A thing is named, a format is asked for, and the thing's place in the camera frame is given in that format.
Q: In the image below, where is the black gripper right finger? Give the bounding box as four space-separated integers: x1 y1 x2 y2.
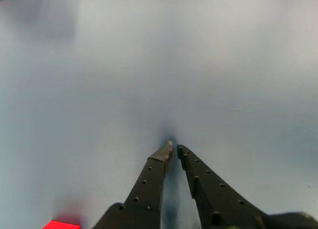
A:
176 144 318 229

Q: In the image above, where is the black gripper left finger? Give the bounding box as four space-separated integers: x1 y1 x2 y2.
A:
93 140 174 229

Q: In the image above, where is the red cube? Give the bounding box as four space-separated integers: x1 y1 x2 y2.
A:
41 220 81 229

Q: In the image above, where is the blue-grey table mat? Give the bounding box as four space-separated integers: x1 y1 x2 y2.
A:
0 0 318 229

